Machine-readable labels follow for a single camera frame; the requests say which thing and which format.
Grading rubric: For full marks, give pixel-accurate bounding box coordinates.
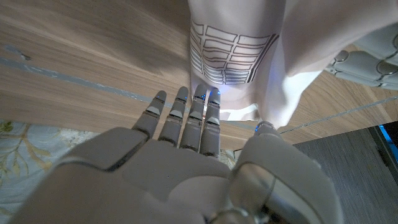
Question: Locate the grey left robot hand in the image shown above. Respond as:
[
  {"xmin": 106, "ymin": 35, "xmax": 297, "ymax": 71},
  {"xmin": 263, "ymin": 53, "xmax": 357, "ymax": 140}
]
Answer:
[{"xmin": 325, "ymin": 21, "xmax": 398, "ymax": 91}]

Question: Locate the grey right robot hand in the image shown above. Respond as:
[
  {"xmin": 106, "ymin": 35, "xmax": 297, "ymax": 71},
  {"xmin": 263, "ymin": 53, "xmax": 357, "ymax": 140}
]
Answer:
[{"xmin": 9, "ymin": 83, "xmax": 345, "ymax": 224}]

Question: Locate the beige orange patterned cloth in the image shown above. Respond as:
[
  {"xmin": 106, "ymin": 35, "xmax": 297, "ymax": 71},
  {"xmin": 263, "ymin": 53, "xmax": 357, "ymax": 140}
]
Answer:
[{"xmin": 186, "ymin": 0, "xmax": 398, "ymax": 129}]

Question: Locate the grey marking tape outline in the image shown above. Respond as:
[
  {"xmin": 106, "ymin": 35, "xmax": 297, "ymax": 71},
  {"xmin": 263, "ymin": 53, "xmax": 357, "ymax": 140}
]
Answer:
[{"xmin": 0, "ymin": 57, "xmax": 398, "ymax": 135}]

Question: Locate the floral light blue backdrop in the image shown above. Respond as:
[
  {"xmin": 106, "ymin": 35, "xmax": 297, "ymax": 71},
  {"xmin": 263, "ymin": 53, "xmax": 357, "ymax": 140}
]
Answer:
[{"xmin": 0, "ymin": 119, "xmax": 101, "ymax": 216}]

